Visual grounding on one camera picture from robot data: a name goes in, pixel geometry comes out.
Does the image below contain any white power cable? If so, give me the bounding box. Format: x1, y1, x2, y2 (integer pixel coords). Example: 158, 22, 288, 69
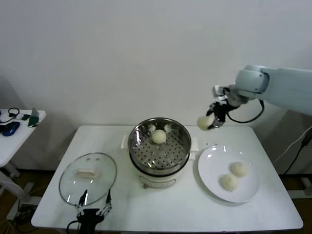
273, 126, 312, 164

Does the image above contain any dark floor power strip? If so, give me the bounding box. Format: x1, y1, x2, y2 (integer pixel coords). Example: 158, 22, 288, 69
15, 206, 37, 221

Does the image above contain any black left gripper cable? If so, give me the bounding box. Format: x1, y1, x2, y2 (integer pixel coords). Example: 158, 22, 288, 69
67, 220, 81, 234

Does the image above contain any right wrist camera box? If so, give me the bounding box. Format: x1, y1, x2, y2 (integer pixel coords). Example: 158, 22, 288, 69
211, 84, 231, 101

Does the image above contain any white side table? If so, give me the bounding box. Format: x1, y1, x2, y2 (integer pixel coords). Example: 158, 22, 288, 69
290, 176, 312, 199
0, 109, 47, 220

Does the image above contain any black cable with adapter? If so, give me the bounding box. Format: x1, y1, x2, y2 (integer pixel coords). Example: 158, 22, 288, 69
284, 130, 312, 175

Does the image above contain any large white round plate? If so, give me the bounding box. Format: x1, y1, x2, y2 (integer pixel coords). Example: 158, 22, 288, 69
197, 145, 261, 203

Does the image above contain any stainless steel steamer basket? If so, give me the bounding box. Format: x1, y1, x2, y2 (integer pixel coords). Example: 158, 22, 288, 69
121, 117, 200, 171

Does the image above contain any white steamed baozi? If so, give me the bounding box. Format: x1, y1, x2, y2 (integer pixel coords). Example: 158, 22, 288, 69
220, 174, 239, 191
152, 130, 167, 144
230, 161, 249, 177
196, 116, 214, 132

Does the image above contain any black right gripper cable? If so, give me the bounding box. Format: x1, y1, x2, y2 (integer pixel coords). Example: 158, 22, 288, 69
226, 99, 265, 123

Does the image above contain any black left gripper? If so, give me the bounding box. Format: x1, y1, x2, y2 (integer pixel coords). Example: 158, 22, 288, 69
74, 189, 113, 234

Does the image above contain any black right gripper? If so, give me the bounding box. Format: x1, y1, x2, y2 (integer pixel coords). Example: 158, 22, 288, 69
206, 102, 230, 130

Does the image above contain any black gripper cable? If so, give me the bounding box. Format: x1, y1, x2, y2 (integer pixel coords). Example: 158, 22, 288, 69
67, 220, 81, 234
226, 99, 265, 123

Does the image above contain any blue computer mouse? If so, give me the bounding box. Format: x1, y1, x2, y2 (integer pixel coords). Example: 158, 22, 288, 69
1, 121, 20, 137

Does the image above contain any round glass pot lid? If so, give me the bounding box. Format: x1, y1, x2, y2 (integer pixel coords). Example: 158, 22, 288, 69
58, 152, 118, 207

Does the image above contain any white electric cooking pot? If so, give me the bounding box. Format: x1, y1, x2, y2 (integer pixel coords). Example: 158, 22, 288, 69
130, 151, 197, 190

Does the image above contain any black headphone cable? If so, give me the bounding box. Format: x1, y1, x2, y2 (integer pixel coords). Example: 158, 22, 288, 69
0, 108, 20, 124

